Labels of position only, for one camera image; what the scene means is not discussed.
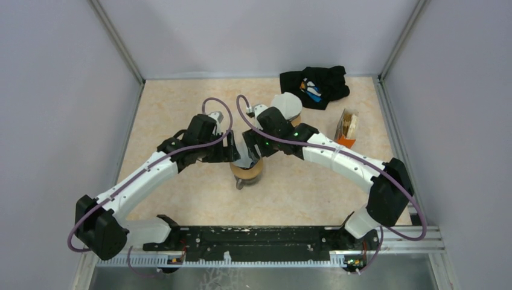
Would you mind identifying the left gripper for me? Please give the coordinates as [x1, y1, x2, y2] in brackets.
[197, 129, 240, 163]

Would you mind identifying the clear glass carafe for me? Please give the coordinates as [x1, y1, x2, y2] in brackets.
[235, 176, 261, 190]

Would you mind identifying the clear ribbed glass dripper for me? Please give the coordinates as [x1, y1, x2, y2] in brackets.
[291, 113, 301, 121]

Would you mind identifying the white paper coffee filter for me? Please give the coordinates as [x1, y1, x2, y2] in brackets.
[270, 92, 302, 120]

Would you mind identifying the orange coffee filter pack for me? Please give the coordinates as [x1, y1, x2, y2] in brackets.
[334, 108, 359, 149]

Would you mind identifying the blue glass dripper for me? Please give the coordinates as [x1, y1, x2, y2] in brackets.
[233, 159, 257, 170]

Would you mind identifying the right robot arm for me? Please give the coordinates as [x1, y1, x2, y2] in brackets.
[244, 105, 414, 249]

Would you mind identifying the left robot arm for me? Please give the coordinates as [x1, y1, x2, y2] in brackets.
[71, 112, 238, 260]

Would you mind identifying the black printed cloth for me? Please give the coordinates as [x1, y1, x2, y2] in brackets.
[279, 66, 350, 111]

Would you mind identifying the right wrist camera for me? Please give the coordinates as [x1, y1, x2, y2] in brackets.
[246, 104, 268, 120]

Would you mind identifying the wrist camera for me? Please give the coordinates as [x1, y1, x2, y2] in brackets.
[208, 111, 224, 127]
[246, 104, 268, 120]

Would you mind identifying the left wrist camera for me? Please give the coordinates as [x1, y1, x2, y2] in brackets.
[208, 111, 224, 127]

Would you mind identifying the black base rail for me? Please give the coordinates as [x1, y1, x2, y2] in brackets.
[142, 226, 380, 268]

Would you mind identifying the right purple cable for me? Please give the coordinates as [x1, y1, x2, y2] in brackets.
[235, 94, 428, 275]

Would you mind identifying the purple cable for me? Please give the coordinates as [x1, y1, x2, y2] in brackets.
[235, 94, 428, 275]
[67, 97, 234, 279]

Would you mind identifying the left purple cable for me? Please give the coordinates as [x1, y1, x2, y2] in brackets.
[67, 97, 234, 279]

